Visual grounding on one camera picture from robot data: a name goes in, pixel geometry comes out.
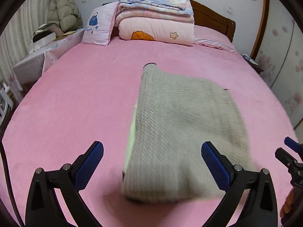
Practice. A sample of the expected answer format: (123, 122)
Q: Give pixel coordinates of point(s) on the person's right hand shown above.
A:
(285, 209)

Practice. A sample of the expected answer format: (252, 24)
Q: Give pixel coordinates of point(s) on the dark wooden nightstand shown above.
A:
(256, 68)

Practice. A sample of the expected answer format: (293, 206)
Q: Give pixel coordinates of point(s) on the dark wooden headboard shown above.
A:
(206, 17)

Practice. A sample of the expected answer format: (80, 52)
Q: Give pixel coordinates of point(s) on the white floral wardrobe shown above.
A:
(280, 58)

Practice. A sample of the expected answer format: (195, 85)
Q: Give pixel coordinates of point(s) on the beige knitted cardigan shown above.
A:
(175, 115)

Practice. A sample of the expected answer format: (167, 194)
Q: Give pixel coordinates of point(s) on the folded green black garment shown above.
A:
(131, 138)

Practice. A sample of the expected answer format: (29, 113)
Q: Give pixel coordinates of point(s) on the items on nightstand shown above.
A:
(248, 59)

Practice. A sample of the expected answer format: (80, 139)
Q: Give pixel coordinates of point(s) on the white mesh office chair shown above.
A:
(6, 102)

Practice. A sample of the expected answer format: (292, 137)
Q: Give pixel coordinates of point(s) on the white covered side table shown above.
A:
(33, 66)

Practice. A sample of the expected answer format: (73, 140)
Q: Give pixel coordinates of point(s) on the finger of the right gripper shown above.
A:
(295, 146)
(284, 157)

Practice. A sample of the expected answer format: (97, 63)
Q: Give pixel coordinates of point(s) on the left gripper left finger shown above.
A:
(74, 178)

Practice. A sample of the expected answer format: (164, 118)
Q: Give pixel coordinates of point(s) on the pink flat pillow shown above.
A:
(211, 38)

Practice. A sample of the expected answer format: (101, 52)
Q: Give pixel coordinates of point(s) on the white sheer curtain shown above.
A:
(17, 35)

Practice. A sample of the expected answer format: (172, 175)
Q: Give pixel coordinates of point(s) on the folded floral pink quilt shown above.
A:
(168, 21)

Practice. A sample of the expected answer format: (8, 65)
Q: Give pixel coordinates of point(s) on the beige puffer jacket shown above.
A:
(65, 14)

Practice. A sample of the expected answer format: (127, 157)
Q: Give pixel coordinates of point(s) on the pink handbag print cushion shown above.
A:
(100, 25)

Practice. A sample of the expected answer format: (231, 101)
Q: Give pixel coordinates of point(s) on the pink fleece bed sheet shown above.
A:
(89, 94)

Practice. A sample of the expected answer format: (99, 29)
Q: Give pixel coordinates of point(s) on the white wall switch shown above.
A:
(229, 10)

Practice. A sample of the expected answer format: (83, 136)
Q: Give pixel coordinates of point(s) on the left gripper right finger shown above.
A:
(232, 179)

